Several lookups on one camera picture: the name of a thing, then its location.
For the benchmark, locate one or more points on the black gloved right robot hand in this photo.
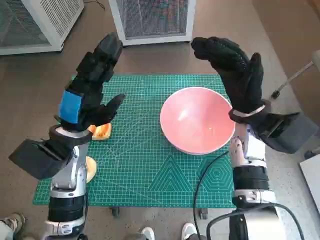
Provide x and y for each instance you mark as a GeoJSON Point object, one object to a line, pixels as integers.
{"type": "Point", "coordinates": [240, 82]}

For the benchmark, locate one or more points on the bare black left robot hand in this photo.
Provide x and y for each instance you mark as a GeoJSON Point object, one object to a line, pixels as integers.
{"type": "Point", "coordinates": [90, 75]}

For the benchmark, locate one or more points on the pink bowl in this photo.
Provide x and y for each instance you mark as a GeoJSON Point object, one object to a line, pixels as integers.
{"type": "Point", "coordinates": [197, 120]}

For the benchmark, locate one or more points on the long braided toy bread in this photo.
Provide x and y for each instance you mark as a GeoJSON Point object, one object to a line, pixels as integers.
{"type": "Point", "coordinates": [102, 131]}

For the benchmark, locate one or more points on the round toy bread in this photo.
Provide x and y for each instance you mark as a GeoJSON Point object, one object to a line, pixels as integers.
{"type": "Point", "coordinates": [91, 170]}

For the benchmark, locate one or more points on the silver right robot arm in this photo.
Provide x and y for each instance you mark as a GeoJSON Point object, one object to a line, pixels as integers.
{"type": "Point", "coordinates": [252, 155]}

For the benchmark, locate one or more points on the grey chair leg with caster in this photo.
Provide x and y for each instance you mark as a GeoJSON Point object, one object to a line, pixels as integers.
{"type": "Point", "coordinates": [295, 76]}

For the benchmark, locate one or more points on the white cabinet with perforated side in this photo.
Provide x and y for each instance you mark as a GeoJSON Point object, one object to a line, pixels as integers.
{"type": "Point", "coordinates": [37, 30]}

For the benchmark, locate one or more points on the white mesh-front cabinet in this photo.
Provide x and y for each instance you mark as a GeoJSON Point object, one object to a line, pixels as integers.
{"type": "Point", "coordinates": [152, 20]}

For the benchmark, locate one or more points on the green cutting mat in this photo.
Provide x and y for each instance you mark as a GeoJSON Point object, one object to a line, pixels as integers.
{"type": "Point", "coordinates": [140, 162]}

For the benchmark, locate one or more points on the dark chair base leg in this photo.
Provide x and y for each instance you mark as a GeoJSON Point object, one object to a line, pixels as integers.
{"type": "Point", "coordinates": [312, 154]}

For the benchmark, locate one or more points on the white desk top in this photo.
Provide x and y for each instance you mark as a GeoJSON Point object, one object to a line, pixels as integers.
{"type": "Point", "coordinates": [311, 175]}

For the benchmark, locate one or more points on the black table caster wheel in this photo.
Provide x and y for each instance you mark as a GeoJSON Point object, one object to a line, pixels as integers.
{"type": "Point", "coordinates": [203, 213]}
{"type": "Point", "coordinates": [115, 212]}

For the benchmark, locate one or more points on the person's white shoe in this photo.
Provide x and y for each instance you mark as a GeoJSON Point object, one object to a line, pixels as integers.
{"type": "Point", "coordinates": [188, 231]}
{"type": "Point", "coordinates": [148, 233]}

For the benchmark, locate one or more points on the person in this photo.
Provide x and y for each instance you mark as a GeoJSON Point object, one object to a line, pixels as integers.
{"type": "Point", "coordinates": [11, 222]}

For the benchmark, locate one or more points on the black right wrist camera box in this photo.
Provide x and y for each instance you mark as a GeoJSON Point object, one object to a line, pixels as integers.
{"type": "Point", "coordinates": [287, 135]}

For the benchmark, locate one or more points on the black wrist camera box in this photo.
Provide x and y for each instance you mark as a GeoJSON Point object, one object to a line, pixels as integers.
{"type": "Point", "coordinates": [287, 135]}
{"type": "Point", "coordinates": [37, 160]}

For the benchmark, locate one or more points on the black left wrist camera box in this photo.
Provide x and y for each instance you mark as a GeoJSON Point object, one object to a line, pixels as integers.
{"type": "Point", "coordinates": [37, 160]}

